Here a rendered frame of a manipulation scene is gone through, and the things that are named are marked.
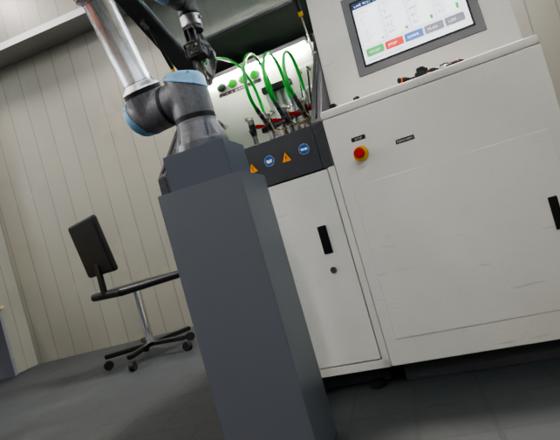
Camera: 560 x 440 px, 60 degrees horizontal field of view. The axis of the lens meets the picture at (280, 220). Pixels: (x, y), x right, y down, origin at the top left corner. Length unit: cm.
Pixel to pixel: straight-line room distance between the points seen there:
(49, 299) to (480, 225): 438
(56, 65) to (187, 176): 403
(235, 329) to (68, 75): 416
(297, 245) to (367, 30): 89
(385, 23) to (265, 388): 141
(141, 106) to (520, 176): 115
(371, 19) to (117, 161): 322
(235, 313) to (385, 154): 75
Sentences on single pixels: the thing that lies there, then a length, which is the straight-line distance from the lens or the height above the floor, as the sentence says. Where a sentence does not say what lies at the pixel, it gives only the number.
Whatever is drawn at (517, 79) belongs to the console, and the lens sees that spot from 169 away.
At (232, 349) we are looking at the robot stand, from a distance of 131.
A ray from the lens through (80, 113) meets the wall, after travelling 504.
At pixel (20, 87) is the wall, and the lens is 549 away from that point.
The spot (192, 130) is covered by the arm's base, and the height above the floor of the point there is 95.
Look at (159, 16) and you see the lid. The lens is 236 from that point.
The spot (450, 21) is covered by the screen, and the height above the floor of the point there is 119.
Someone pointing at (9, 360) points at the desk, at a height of 15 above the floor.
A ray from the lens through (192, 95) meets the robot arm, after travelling 139.
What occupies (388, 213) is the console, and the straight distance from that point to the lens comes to 167.
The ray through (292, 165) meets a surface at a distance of 174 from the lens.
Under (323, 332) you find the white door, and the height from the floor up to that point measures 23.
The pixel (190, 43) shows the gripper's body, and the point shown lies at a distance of 186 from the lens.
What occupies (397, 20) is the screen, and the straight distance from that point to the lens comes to 204.
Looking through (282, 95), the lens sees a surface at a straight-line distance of 232.
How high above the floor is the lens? 63
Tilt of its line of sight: 1 degrees up
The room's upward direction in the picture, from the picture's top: 16 degrees counter-clockwise
